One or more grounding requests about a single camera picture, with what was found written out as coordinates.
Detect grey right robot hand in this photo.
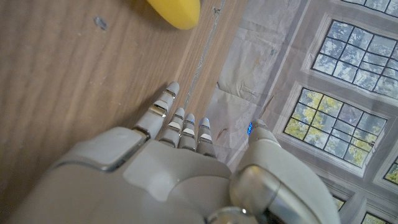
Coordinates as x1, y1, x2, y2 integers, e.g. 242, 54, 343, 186
6, 82, 341, 224

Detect yellow toy banana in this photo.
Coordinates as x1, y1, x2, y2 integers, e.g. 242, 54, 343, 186
146, 0, 201, 30

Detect printed window backdrop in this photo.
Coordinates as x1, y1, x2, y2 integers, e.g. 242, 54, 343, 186
203, 0, 398, 224

